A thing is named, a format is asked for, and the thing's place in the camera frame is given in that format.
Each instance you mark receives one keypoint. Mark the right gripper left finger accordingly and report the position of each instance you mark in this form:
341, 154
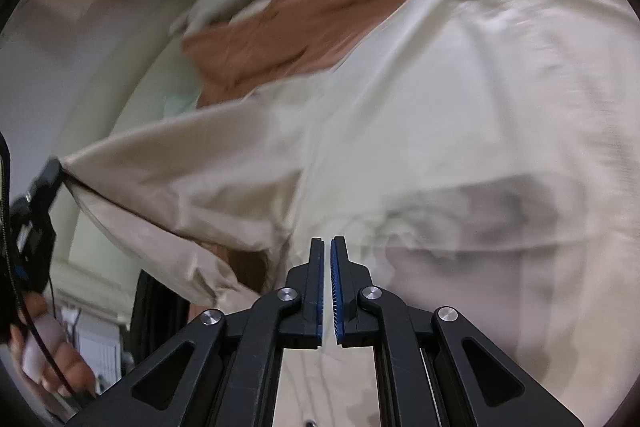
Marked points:
301, 319

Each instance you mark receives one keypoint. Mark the orange bed cover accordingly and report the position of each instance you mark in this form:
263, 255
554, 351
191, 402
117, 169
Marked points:
285, 38

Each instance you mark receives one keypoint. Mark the left hand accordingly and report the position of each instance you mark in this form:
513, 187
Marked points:
68, 360

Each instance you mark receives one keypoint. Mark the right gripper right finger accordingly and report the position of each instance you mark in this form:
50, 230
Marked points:
353, 327

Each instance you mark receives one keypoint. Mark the beige large garment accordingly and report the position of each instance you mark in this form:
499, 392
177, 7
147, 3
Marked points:
479, 154

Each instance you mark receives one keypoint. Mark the cream padded headboard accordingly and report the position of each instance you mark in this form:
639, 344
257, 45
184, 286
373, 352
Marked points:
145, 79

